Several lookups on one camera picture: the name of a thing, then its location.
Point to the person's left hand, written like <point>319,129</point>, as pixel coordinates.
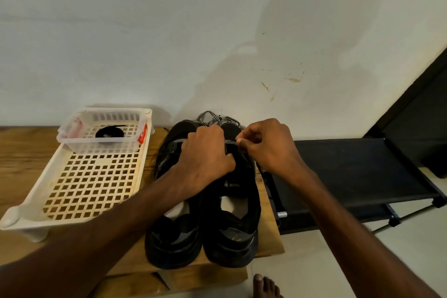
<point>206,158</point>

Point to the person's right hand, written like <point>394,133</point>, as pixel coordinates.
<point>272,147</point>

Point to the black shoe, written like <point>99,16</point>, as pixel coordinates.
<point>234,235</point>
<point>174,238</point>

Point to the black shoelaces bundle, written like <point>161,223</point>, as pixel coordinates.
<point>110,131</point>

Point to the person's left forearm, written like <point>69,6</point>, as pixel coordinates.
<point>84,245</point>

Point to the person's right forearm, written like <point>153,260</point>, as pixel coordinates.
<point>363,238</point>

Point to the red label sticker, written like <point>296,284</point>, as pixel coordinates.
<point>142,133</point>

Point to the black shoe rack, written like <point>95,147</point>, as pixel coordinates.
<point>349,168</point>

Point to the large white plastic tray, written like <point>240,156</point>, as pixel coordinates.
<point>87,186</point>

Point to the small white plastic basket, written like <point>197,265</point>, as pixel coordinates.
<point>75,144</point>

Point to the dark door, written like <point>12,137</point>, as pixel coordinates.
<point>419,119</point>

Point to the low wooden table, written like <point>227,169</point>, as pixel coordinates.
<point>17,168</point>

